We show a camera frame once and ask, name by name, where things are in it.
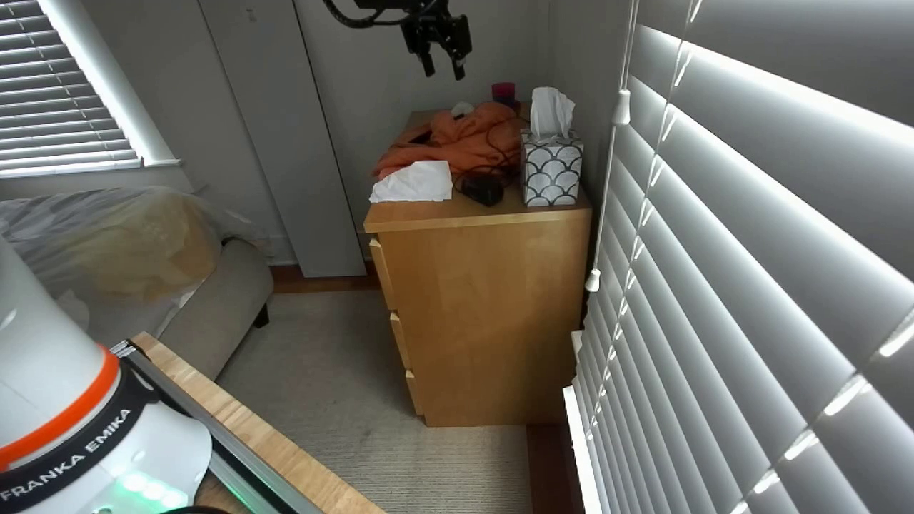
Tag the large white window blinds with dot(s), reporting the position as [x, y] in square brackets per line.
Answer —
[757, 285]

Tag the yellowish cushion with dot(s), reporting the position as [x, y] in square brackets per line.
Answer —
[143, 250]

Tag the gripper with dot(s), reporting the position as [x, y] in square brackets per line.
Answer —
[437, 32]

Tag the dark red cup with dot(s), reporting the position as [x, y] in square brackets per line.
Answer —
[503, 93]

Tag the small white object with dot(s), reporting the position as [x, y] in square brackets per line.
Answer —
[462, 108]

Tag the white tissue sheet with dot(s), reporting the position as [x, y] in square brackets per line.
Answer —
[415, 182]

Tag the patterned tissue box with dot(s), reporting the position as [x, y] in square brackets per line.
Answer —
[551, 168]

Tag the wooden nightstand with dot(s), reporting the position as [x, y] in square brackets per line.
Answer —
[493, 300]

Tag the nightstand drawer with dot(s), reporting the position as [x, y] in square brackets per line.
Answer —
[414, 392]
[400, 341]
[380, 275]

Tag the black alarm clock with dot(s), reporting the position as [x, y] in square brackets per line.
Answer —
[483, 190]

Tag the orange cloth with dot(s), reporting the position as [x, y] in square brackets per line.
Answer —
[464, 143]

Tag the small white window blinds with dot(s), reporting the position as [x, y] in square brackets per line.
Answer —
[50, 86]

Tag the white closet door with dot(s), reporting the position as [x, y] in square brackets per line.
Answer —
[285, 143]

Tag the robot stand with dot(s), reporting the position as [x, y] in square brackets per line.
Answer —
[271, 442]

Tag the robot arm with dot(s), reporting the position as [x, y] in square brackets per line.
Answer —
[50, 400]

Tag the beige couch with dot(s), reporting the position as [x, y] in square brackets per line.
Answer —
[214, 307]

